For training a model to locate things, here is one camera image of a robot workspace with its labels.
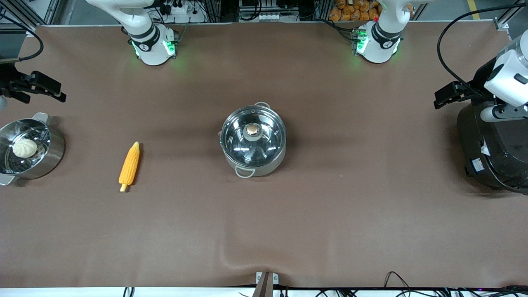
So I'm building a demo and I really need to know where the aluminium frame rail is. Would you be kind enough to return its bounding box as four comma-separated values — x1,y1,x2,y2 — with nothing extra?
0,0,62,26

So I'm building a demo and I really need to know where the yellow corn cob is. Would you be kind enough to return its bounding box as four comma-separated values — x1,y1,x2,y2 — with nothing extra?
118,141,141,193

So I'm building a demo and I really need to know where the glass lid with copper knob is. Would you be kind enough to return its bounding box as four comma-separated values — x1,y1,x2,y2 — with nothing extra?
221,106,286,166

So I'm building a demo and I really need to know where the white steamed bun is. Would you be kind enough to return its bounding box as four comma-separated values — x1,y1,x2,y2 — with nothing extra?
12,138,38,158

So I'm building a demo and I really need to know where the grey pot with steel interior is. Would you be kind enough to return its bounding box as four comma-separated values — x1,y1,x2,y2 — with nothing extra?
219,101,288,179

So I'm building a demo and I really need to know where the thin black cable loop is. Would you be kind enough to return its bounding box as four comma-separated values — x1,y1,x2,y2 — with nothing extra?
384,271,414,289

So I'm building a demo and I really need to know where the metal table clamp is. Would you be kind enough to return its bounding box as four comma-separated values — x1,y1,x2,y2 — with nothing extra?
256,271,279,297

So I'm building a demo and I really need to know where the brown table cloth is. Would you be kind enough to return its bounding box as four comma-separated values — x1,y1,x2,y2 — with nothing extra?
0,21,528,288

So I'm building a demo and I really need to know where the pile of orange bread packs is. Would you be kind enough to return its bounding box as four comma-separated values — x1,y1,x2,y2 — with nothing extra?
329,0,382,22

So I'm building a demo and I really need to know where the stainless steel steamer pot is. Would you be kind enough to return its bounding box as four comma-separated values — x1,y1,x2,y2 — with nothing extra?
0,112,66,186

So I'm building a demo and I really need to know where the black rice cooker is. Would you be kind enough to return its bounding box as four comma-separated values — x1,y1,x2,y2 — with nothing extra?
457,101,528,194

